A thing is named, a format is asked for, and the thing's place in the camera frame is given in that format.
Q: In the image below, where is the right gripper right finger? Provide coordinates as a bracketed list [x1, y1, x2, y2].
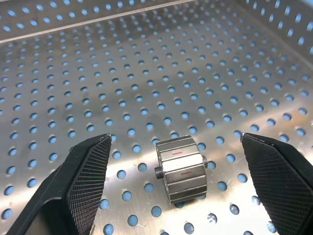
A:
[241, 132, 313, 235]

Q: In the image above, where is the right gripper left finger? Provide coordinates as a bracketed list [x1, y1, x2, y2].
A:
[4, 133, 112, 235]

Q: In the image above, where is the metal nut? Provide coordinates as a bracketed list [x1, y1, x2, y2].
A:
[154, 135, 209, 205]

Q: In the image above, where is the perforated metal tray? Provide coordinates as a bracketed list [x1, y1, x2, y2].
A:
[0, 0, 313, 235]

